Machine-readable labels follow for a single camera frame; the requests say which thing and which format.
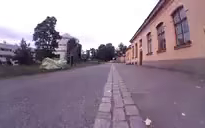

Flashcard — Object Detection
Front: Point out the grey asphalt road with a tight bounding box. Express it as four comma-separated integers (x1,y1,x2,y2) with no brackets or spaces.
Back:
0,63,113,128

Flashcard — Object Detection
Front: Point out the grey asphalt pavement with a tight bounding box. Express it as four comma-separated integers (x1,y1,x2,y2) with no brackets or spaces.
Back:
113,63,205,128

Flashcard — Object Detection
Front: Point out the tall dark tree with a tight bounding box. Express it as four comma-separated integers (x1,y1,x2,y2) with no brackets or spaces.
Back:
32,15,63,61

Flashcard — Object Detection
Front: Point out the small dark tree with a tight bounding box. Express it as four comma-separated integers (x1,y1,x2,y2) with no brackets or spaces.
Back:
14,37,34,65

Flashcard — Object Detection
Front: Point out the row of trees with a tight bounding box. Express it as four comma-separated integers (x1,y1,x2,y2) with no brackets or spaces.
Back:
81,42,129,64

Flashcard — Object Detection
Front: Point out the orange building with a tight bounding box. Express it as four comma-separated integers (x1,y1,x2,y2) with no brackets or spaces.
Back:
124,0,205,76

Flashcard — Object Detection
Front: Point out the dark bushy tree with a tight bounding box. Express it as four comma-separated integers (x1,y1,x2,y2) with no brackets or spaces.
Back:
65,37,83,66

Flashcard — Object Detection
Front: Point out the white litter scrap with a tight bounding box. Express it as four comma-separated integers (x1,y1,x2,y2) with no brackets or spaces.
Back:
143,117,153,127

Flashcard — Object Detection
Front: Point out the pale green covered heap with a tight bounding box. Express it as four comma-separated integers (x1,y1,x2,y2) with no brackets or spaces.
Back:
39,57,69,71

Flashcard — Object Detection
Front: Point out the white building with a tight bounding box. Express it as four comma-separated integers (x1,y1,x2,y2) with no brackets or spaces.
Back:
53,32,78,61

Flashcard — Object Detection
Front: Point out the cobblestone strip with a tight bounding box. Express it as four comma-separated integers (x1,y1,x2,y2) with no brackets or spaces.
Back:
92,63,147,128

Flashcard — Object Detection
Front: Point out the grey building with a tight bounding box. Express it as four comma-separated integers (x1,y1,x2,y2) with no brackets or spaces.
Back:
0,40,21,64

